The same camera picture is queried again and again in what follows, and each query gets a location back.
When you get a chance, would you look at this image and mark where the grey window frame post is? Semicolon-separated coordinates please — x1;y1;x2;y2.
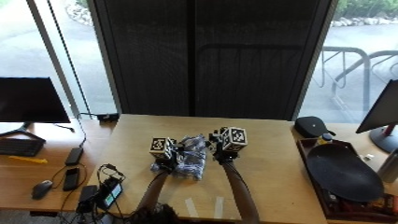
25;0;82;119

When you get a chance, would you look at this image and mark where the white marker cube right glove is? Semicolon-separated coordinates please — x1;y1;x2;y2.
219;126;249;153

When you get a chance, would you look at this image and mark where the small bottle with dark cap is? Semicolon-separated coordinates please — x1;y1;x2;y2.
315;133;335;147

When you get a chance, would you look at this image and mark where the dark window blind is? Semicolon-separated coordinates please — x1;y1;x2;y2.
86;0;334;121

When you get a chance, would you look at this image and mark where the black blind cord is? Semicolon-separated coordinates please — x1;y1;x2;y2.
46;0;93;117

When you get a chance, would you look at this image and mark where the person's right hand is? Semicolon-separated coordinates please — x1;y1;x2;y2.
208;126;242;164

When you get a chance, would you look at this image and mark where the black device with screen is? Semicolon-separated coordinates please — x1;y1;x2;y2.
96;176;124;210

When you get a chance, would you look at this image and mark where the person's left hand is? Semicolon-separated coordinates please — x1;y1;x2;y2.
153;140;186;174

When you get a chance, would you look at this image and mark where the black keyboard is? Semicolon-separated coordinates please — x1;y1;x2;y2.
0;137;46;158

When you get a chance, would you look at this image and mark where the black oval dish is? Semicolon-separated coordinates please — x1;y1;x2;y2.
306;143;386;203

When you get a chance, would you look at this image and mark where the black phone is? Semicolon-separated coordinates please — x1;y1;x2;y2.
62;166;81;192

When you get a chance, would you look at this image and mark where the steel drinking bottle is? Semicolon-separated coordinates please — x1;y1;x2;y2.
375;147;398;184

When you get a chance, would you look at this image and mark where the white marker cube left glove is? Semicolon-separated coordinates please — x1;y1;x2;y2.
148;136;176;160

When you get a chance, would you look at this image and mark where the grey metal bike rack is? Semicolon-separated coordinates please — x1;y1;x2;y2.
317;46;398;120

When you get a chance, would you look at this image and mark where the black computer monitor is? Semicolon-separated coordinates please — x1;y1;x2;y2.
0;77;72;143

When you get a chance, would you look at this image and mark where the white tape strip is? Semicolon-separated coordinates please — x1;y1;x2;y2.
182;197;200;218
213;196;225;219

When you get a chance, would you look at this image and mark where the small black box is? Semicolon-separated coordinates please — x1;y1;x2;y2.
96;113;121;123

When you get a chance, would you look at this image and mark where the white marker cube glove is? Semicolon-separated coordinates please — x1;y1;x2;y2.
148;136;176;160
219;126;249;153

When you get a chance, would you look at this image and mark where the dark wooden tray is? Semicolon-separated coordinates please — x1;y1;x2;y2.
295;137;398;224

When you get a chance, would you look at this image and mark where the black power adapter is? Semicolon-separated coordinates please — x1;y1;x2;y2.
77;185;100;214

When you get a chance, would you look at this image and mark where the black monitor with red stand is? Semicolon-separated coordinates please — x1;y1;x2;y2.
354;78;398;154

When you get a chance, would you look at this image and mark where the black cable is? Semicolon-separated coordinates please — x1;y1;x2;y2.
48;112;125;224

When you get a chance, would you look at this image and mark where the yellow flat tool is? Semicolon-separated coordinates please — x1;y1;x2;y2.
8;155;49;165

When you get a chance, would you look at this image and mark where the black computer mouse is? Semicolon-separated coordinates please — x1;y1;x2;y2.
30;179;54;201

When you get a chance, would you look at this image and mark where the black power brick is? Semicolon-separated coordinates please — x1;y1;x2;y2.
64;147;85;166

